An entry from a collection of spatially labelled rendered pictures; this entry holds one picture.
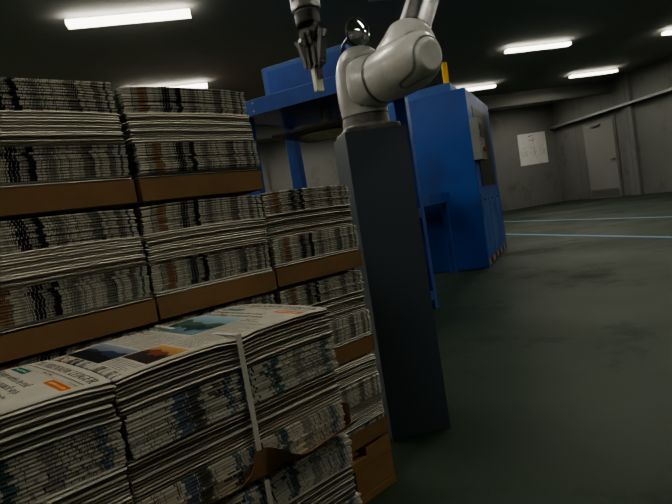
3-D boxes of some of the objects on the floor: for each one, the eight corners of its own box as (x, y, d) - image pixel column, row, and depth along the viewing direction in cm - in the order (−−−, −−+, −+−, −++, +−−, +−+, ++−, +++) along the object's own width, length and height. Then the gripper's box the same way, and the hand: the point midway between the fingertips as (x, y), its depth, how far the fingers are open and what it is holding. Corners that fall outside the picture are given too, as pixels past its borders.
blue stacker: (499, 266, 505) (469, 50, 490) (375, 279, 560) (344, 84, 545) (515, 247, 640) (492, 77, 625) (413, 258, 695) (390, 102, 680)
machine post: (324, 316, 396) (290, 111, 385) (313, 317, 400) (280, 114, 389) (328, 314, 404) (295, 113, 393) (318, 314, 408) (285, 115, 396)
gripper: (283, 18, 159) (296, 97, 161) (311, 1, 149) (324, 85, 151) (302, 21, 164) (314, 98, 166) (330, 5, 154) (343, 86, 156)
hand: (317, 80), depth 158 cm, fingers closed
